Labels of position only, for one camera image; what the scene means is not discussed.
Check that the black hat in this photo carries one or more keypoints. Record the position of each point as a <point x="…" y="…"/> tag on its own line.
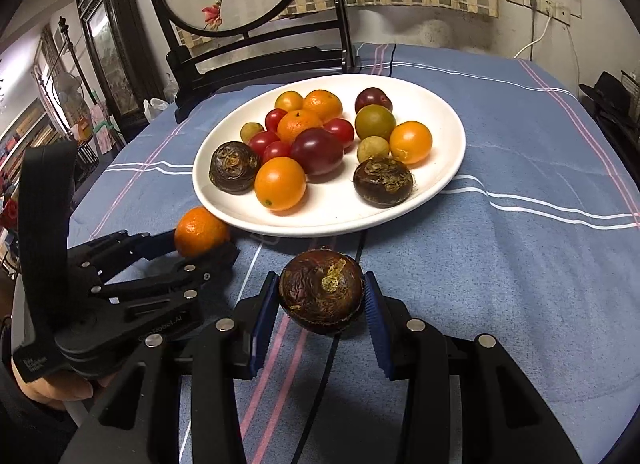
<point x="607" y="88"/>

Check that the person's left hand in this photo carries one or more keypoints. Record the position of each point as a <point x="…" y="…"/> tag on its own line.
<point x="55" y="391"/>

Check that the dark red plum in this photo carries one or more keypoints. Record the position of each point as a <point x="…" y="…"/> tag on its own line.
<point x="316" y="151"/>

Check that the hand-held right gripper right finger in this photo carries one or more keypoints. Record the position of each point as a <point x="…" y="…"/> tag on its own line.
<point x="375" y="324"/>

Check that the wooden bookshelf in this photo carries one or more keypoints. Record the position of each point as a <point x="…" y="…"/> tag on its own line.
<point x="25" y="136"/>

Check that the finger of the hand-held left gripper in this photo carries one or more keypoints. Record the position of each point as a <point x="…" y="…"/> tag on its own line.
<point x="150" y="246"/>
<point x="200" y="269"/>

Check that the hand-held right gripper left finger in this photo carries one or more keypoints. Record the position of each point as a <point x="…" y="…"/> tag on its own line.
<point x="262" y="324"/>

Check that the dark purple plum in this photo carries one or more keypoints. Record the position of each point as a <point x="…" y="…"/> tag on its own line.
<point x="373" y="100"/>

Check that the black wooden cabinet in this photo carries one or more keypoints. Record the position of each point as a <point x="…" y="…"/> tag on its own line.
<point x="132" y="33"/>

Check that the dark brown water chestnut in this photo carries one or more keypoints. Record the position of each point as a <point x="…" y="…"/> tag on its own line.
<point x="382" y="181"/>
<point x="234" y="166"/>
<point x="320" y="296"/>

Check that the red cherry tomato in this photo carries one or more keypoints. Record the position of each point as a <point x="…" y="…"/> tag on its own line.
<point x="260" y="141"/>
<point x="275" y="118"/>
<point x="339" y="129"/>
<point x="276" y="151"/>

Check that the smooth orange citrus fruit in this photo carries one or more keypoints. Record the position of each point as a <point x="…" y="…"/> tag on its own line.
<point x="289" y="101"/>
<point x="410" y="141"/>
<point x="280" y="182"/>

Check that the white plastic bag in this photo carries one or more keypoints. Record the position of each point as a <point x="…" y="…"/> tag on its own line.
<point x="157" y="107"/>

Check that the green yellow plum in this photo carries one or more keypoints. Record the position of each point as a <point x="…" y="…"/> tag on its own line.
<point x="375" y="122"/>

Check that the wall power sockets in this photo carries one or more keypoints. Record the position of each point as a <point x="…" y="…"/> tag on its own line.
<point x="552" y="8"/>

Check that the orange tangerine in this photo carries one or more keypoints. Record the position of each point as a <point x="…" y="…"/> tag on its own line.
<point x="299" y="124"/>
<point x="200" y="231"/>
<point x="322" y="104"/>

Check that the small yellow green fruit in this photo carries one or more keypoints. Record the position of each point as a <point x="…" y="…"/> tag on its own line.
<point x="251" y="132"/>
<point x="372" y="148"/>

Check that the white oval plate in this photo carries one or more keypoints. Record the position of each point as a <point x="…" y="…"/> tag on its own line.
<point x="325" y="209"/>

